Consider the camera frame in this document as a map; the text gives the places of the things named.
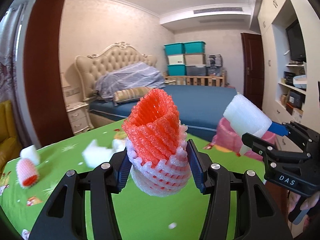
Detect white storage box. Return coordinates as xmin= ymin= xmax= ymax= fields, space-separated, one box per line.
xmin=168 ymin=54 xmax=185 ymax=64

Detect yellow leather armchair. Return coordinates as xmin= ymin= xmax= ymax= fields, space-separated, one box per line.
xmin=0 ymin=100 xmax=22 ymax=173

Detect pink lined trash bin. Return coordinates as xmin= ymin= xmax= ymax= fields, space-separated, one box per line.
xmin=210 ymin=118 xmax=276 ymax=161

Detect beige storage box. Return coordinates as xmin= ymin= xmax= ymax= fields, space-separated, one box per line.
xmin=184 ymin=53 xmax=206 ymax=66

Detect black television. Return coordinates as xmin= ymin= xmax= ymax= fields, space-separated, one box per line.
xmin=286 ymin=20 xmax=306 ymax=62

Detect white wall cabinet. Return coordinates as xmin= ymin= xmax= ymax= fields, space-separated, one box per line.
xmin=257 ymin=0 xmax=320 ymax=156

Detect lace curtain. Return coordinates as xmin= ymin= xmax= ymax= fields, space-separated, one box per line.
xmin=1 ymin=3 xmax=30 ymax=147

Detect white tissue pile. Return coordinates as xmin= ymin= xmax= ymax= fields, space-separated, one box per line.
xmin=82 ymin=139 xmax=126 ymax=168

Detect lavender folded duvet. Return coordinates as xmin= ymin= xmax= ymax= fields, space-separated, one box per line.
xmin=94 ymin=62 xmax=165 ymax=101

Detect wooden crib rail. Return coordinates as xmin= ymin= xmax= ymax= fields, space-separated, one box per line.
xmin=163 ymin=70 xmax=227 ymax=87

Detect teal storage box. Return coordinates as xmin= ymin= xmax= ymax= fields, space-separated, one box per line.
xmin=184 ymin=41 xmax=206 ymax=54
xmin=164 ymin=43 xmax=185 ymax=56
xmin=167 ymin=64 xmax=186 ymax=76

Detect beige tufted headboard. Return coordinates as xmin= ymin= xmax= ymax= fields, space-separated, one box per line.
xmin=74 ymin=42 xmax=157 ymax=102

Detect dark wooden door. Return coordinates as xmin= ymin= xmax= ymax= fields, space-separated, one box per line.
xmin=241 ymin=33 xmax=265 ymax=110

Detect green cartoon tablecloth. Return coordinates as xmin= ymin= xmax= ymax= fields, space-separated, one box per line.
xmin=0 ymin=118 xmax=267 ymax=240

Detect houndstooth bag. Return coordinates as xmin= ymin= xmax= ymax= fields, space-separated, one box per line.
xmin=205 ymin=54 xmax=223 ymax=67

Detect blue mattress bed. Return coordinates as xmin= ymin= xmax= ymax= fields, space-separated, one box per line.
xmin=89 ymin=85 xmax=237 ymax=141

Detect white nightstand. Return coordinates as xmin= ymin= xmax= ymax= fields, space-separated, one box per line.
xmin=66 ymin=102 xmax=94 ymax=135

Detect teal storage box lower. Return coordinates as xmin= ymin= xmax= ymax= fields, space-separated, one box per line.
xmin=167 ymin=64 xmax=186 ymax=76

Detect grey clear storage box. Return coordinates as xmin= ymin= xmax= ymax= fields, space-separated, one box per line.
xmin=185 ymin=64 xmax=207 ymax=76

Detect dark wood door frame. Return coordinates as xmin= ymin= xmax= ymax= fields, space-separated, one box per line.
xmin=23 ymin=0 xmax=73 ymax=147

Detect person's right hand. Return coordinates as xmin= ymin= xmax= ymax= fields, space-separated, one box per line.
xmin=287 ymin=191 xmax=320 ymax=230

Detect teal storage box upper right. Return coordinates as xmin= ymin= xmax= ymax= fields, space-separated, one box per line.
xmin=184 ymin=41 xmax=206 ymax=54

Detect pink white foam net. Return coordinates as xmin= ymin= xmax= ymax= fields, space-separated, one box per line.
xmin=16 ymin=158 xmax=39 ymax=189

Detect white foam sheet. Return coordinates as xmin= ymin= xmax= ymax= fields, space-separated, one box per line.
xmin=222 ymin=93 xmax=273 ymax=156

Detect teal storage box upper left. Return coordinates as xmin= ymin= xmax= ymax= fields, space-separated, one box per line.
xmin=164 ymin=43 xmax=185 ymax=56

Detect orange white foam net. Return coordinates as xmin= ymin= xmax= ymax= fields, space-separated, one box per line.
xmin=122 ymin=89 xmax=191 ymax=197

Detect black safe box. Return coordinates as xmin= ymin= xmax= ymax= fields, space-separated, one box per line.
xmin=288 ymin=90 xmax=305 ymax=109

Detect striped pillow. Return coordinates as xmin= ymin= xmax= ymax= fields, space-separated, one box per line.
xmin=113 ymin=87 xmax=153 ymax=104

